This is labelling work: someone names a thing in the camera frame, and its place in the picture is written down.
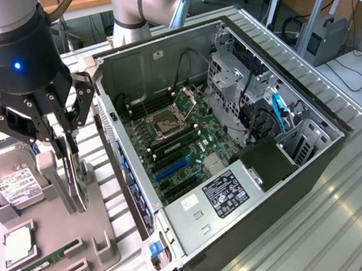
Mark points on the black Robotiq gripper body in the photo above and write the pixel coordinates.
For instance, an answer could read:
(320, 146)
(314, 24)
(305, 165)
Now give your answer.
(16, 58)

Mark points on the graphics card with black cooler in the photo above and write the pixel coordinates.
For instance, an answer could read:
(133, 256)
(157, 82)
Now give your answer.
(78, 188)

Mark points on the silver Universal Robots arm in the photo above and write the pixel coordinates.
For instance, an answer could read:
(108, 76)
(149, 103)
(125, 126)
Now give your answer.
(128, 13)

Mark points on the silver hard disk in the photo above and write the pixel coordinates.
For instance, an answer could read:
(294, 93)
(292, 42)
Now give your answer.
(14, 186)

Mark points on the black RAM slot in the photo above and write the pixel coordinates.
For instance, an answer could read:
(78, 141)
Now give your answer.
(155, 109)
(154, 104)
(153, 96)
(153, 100)

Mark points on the CPU socket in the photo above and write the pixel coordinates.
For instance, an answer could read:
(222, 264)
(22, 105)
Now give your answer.
(166, 125)

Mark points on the green RAM stick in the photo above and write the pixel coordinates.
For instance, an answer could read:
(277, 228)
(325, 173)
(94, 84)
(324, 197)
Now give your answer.
(171, 149)
(58, 252)

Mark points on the metal socket cover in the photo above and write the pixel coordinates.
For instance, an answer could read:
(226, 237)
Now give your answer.
(186, 104)

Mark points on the black expansion slot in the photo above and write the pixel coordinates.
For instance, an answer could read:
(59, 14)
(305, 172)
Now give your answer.
(178, 183)
(181, 192)
(167, 160)

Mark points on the blue expansion slot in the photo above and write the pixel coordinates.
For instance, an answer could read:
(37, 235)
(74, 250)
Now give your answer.
(171, 170)

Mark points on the grey plastic parts rack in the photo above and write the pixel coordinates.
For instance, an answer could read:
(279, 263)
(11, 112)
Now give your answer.
(55, 229)

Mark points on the silver CPU chip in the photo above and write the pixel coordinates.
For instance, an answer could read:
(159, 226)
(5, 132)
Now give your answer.
(18, 245)

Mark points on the green motherboard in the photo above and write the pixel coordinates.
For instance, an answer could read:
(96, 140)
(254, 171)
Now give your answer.
(213, 132)

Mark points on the silver chipset heatsink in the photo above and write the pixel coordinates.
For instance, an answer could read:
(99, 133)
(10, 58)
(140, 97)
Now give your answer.
(213, 164)

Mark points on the grey power supply unit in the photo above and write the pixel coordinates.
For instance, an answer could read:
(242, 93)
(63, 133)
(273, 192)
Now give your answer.
(197, 221)

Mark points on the blue case latch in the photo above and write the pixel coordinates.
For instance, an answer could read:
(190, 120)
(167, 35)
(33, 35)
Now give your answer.
(155, 250)

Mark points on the black plastic shroud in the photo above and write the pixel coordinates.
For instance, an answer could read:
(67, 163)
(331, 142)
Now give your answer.
(267, 165)

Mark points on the open black PC case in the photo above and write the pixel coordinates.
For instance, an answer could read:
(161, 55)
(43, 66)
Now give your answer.
(279, 202)

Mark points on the silver disk bay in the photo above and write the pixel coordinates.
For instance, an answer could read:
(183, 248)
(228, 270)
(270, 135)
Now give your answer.
(305, 144)

